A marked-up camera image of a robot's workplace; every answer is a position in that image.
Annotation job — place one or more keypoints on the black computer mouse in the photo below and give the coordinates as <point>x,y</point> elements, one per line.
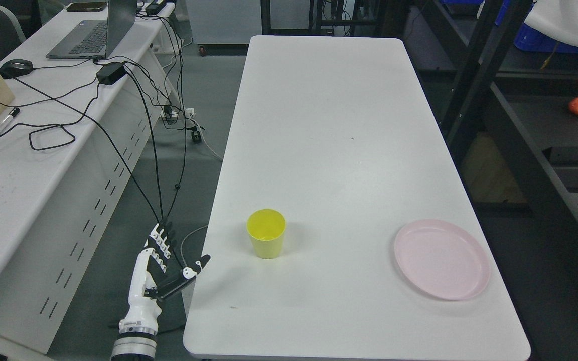
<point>16,67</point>

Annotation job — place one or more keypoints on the black smartphone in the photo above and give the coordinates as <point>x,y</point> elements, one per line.
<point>86,6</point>

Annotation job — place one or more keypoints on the pink plastic plate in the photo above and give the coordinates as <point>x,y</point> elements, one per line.
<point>442,259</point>

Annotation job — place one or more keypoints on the grey laptop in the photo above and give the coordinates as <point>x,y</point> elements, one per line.
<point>97,38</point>

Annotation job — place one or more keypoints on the black metal shelf rack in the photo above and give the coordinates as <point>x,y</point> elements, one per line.
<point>523,109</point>

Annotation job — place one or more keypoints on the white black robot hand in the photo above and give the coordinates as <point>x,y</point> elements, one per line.
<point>152,282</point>

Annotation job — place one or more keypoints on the yellow plastic cup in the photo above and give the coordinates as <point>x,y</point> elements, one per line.
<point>266,229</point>

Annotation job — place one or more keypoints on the white side desk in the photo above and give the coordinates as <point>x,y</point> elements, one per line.
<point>63,167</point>

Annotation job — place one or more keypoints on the white power strip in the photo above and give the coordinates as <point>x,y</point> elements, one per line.
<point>172,115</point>

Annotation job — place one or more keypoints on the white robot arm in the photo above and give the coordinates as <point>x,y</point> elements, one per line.
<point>134,346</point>

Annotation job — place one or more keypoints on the white work table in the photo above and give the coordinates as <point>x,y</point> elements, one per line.
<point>337,135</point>

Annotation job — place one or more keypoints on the white cloth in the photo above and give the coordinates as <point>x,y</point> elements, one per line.
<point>557,19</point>

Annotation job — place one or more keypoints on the black marker pen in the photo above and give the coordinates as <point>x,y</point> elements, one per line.
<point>8,118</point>

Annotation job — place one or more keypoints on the black power adapter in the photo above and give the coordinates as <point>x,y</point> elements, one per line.
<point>110,73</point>

